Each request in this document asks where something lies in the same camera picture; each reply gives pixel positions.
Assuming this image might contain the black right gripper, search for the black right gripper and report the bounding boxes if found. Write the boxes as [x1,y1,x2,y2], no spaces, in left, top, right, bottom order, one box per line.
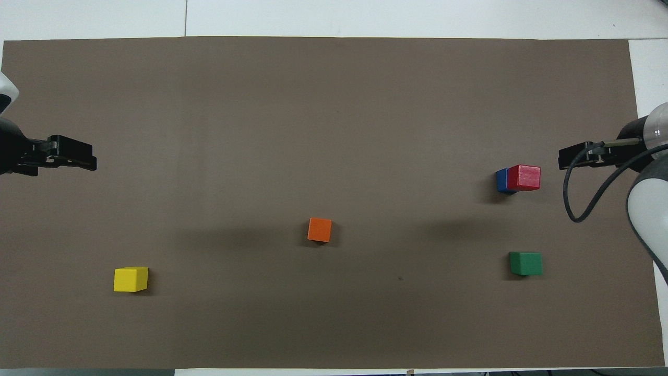
[558,117,653,172]

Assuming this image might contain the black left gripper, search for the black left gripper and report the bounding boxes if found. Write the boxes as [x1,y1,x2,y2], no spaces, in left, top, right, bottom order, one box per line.
[0,119,98,177]

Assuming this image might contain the red wooden block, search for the red wooden block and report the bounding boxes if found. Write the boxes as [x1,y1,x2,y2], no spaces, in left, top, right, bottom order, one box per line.
[507,164,541,191]

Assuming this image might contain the blue wooden block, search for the blue wooden block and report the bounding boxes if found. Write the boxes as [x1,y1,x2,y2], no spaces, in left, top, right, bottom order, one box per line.
[496,168,517,195]

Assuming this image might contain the green wooden block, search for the green wooden block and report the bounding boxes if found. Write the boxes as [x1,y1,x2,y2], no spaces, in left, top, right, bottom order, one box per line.
[509,252,543,276]

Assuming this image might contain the yellow wooden block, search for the yellow wooden block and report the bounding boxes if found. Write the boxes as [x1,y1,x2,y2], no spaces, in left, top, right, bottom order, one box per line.
[114,267,149,293]

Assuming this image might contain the orange wooden block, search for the orange wooden block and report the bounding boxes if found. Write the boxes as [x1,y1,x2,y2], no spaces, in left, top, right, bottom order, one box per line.
[307,217,332,243]

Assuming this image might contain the brown paper mat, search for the brown paper mat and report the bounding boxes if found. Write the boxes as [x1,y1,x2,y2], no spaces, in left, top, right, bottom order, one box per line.
[2,36,663,370]

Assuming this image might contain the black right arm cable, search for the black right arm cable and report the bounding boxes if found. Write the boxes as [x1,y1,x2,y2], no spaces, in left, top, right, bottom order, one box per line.
[563,141,642,224]

